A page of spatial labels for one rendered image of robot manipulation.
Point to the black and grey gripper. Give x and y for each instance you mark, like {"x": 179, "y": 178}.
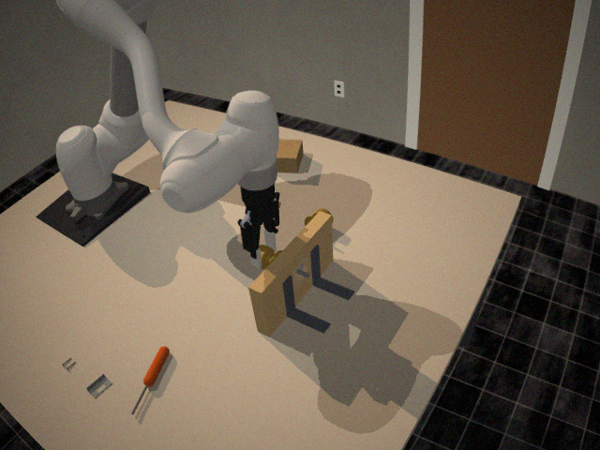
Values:
{"x": 262, "y": 206}

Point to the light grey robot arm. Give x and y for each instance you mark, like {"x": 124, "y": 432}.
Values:
{"x": 203, "y": 167}

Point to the orange-handled screwdriver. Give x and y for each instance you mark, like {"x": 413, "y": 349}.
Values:
{"x": 153, "y": 371}

